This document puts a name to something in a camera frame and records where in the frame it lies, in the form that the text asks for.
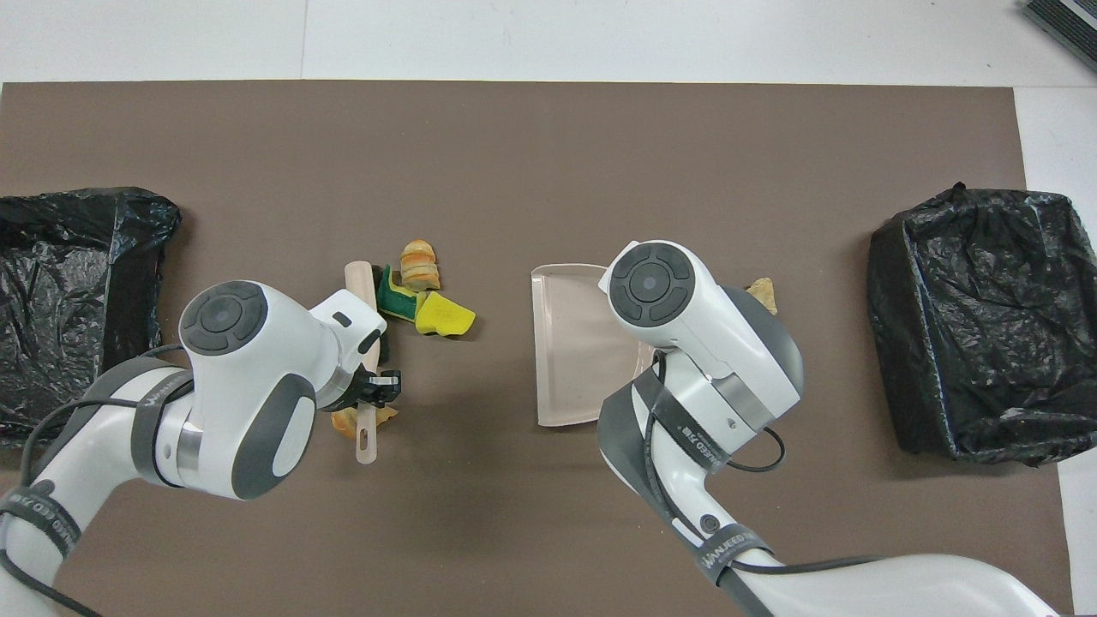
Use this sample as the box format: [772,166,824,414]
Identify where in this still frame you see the green and yellow sponge piece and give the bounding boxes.
[377,266,429,323]

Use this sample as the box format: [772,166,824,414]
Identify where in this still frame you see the beige hand brush black bristles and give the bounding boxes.
[345,261,382,466]

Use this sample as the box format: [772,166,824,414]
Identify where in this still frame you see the pale beige stone-like piece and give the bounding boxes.
[744,277,779,316]

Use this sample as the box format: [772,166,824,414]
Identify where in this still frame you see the dark grey ribbed device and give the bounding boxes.
[1022,0,1097,74]

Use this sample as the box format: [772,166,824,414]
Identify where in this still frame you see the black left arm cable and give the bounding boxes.
[0,343,194,617]

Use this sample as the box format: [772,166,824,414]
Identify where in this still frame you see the brown table mat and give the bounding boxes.
[0,80,1076,617]

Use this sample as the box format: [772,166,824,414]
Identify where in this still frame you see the rounded orange striped foam piece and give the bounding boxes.
[400,240,441,291]

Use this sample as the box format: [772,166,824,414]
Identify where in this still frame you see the wavy orange striped foam piece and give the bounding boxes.
[332,406,399,440]

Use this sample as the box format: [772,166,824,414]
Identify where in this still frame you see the beige plastic dustpan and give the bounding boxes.
[531,263,656,428]

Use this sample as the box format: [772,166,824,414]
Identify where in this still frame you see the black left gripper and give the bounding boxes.
[328,364,404,414]

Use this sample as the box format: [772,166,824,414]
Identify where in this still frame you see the black bag lined bin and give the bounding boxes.
[866,182,1097,468]
[0,187,183,446]

